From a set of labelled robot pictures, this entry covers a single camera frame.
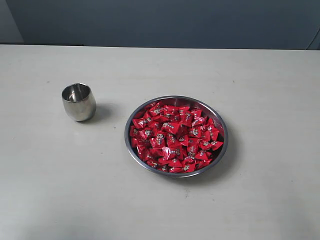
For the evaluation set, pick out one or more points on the stainless steel cup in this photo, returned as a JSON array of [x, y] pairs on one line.
[[79, 102]]

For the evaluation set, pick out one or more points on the pile of red wrapped candies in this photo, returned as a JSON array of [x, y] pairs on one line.
[[175, 137]]

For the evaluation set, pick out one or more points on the round stainless steel plate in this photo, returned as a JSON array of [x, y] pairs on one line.
[[135, 152]]

